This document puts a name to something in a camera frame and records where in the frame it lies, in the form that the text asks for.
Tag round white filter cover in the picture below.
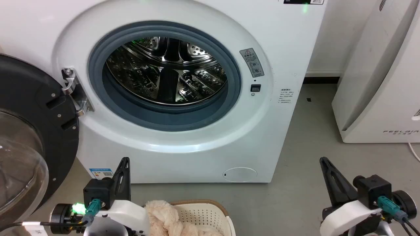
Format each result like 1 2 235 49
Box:
222 167 258 183

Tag grey warning sticker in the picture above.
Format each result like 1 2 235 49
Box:
239 48 265 78

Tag grey rubber door gasket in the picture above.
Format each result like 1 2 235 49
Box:
88 21 242 132

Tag small printed text label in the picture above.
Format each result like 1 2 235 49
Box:
278 88 295 104

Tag white front-load washing machine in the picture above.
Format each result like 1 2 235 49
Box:
0 0 328 184

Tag right gripper cable teal plug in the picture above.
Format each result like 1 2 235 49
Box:
377 196 420 236

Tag white air purifier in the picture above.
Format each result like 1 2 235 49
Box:
331 0 420 144

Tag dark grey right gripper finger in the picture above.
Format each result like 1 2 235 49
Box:
319 157 359 207

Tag white perforated laundry basket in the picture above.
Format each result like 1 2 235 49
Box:
171 199 236 236

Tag white power cable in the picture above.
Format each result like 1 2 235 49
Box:
408 142 420 163

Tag metal door hinge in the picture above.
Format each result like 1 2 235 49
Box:
62 68 95 117

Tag blue energy label sticker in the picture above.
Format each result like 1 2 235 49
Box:
89 168 114 180

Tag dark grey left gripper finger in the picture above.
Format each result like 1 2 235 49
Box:
113 157 131 202

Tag gripper cable teal plug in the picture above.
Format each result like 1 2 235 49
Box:
0 198 101 234
377 196 420 236

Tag black barcode label strip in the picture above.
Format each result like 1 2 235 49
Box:
283 0 325 5

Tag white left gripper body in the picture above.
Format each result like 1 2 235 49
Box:
50 199 151 236

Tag black wall baseboard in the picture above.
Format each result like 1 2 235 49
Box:
303 77 341 84

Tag stainless steel washing machine drum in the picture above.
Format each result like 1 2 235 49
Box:
106 36 228 106

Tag black washing machine door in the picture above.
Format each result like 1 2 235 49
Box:
0 54 80 226

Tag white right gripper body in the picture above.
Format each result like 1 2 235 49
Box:
320 190 417 236

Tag left gripper cable teal plug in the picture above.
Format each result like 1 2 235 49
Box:
0 198 101 234

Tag cream fluffy plush toy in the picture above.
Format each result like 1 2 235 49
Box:
144 200 224 236

